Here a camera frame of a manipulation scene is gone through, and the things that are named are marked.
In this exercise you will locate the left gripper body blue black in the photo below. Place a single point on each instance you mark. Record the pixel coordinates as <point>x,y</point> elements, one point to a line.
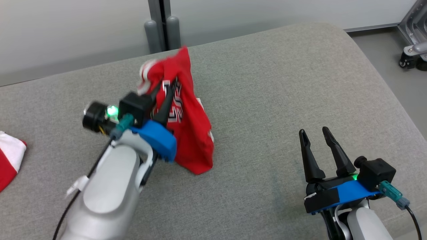
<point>160,140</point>

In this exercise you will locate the red shorts with white stripe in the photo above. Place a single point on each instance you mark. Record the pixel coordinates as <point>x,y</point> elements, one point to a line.
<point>8,156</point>

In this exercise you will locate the grey partition post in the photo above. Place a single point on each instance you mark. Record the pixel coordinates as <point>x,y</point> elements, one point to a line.
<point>156,36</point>

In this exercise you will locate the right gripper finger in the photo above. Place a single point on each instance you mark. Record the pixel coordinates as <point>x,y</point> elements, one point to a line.
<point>340,160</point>
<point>312,163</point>

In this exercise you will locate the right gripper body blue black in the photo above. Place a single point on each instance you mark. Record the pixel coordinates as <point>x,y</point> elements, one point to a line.
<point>347,193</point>

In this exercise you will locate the grey metal frame with caster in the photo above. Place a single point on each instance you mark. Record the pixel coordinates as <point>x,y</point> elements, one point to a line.
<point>415,30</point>

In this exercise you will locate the red jersey with number 23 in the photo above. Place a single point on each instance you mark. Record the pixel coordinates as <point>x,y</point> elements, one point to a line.
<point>190,126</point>

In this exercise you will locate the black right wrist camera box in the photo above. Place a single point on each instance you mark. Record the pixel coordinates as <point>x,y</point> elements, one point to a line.
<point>378,173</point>

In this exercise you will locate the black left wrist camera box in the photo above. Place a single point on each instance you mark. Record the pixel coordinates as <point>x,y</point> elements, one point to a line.
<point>135,105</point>

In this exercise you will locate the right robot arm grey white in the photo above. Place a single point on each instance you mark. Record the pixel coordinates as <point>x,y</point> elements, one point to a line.
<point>367,223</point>

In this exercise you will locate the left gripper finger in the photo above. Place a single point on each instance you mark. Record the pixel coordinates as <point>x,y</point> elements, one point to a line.
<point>166,106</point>
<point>156,91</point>

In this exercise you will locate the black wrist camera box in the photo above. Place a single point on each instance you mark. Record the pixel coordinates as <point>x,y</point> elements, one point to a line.
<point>378,173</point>
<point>135,105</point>

